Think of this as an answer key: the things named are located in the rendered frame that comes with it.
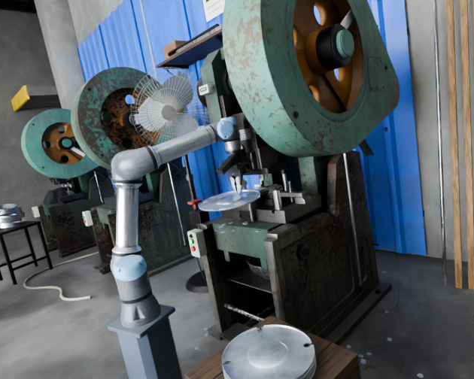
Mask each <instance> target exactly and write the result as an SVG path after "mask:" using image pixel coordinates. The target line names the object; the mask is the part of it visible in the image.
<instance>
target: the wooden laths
mask: <svg viewBox="0 0 474 379"><path fill-rule="evenodd" d="M445 3H446V25H447V47H448V90H449V112H450V134H451V177H452V199H453V222H454V265H455V287H457V288H461V289H462V288H463V272H462V250H461V226H460V181H459V157H458V134H457V88H456V65H455V42H454V0H445ZM473 22H474V0H473ZM433 30H434V50H435V70H436V110H437V131H438V151H439V191H440V211H441V231H442V271H443V285H445V286H447V265H446V244H445V203H444V182H443V161H442V121H441V99H440V79H439V38H438V17H437V0H433ZM460 37H461V62H462V86H463V133H464V158H465V182H466V230H467V255H468V279H469V289H471V290H474V202H473V176H472V126H471V100H470V74H469V23H468V0H460Z"/></svg>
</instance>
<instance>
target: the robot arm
mask: <svg viewBox="0 0 474 379"><path fill-rule="evenodd" d="M222 140H224V142H225V143H224V144H225V149H226V154H230V156H229V157H228V158H227V159H226V160H225V161H224V162H223V163H222V164H221V165H220V166H219V168H218V169H217V170H216V172H217V174H221V175H224V174H225V173H226V172H227V174H228V178H229V182H230V183H231V185H232V187H233V189H234V190H235V191H236V192H237V193H238V195H241V192H242V188H243V187H245V186H246V185H247V181H246V180H244V179H243V174H245V173H246V172H249V171H250V166H249V162H248V161H246V159H245V151H244V149H242V150H241V149H240V148H241V143H240V139H239V131H238V125H237V122H236V118H235V117H226V118H222V119H220V122H217V123H212V124H210V125H206V126H205V125H204V126H200V127H198V129H197V130H196V131H194V132H190V133H188V134H186V135H182V136H180V137H177V138H174V139H172V140H170V141H166V142H164V143H161V144H158V145H156V146H153V147H151V146H146V147H142V148H138V149H134V150H124V151H121V152H119V153H118V154H116V155H115V156H114V158H113V159H112V162H111V169H112V171H113V185H115V187H116V188H117V216H116V246H115V247H114V248H113V249H112V260H111V272H112V274H113V276H114V278H115V281H116V283H117V288H118V291H119V294H120V300H121V303H122V305H121V315H120V320H121V323H122V325H123V326H124V327H126V328H136V327H139V326H144V325H146V324H148V323H150V322H152V321H154V320H155V319H156V318H158V316H159V315H160V314H161V307H160V304H159V302H158V301H157V300H156V298H155V296H154V295H153V293H152V289H151V286H150V280H149V277H148V273H147V265H146V262H145V261H144V258H143V257H142V256H141V248H140V247H139V246H138V188H139V187H140V186H141V185H142V176H144V175H146V174H148V173H150V172H152V171H154V170H157V169H158V168H159V166H160V165H162V164H164V163H166V162H169V161H172V160H173V159H177V158H179V157H181V156H184V155H186V154H188V153H192V152H193V151H196V150H199V149H201V148H203V147H206V146H208V145H210V144H213V143H216V142H218V141H222ZM247 164H248V167H249V169H248V168H247V166H246V165H247ZM245 167H246V168H245ZM234 175H235V176H234Z"/></svg>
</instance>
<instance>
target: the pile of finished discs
mask: <svg viewBox="0 0 474 379"><path fill-rule="evenodd" d="M261 328H262V330H260V328H256V327H255V328H252V329H249V330H247V331H245V332H243V333H241V334H239V335H237V336H236V337H235V338H234V339H233V340H231V342H230V343H228V345H227V346H226V348H225V350H224V352H223V355H222V366H223V375H224V378H225V379H312V378H313V376H314V373H315V369H316V356H315V351H314V345H313V344H311V339H310V338H309V337H308V336H307V335H306V334H305V333H304V332H302V331H300V330H298V329H296V328H293V327H291V326H284V325H265V326H264V327H261ZM258 330H259V331H258Z"/></svg>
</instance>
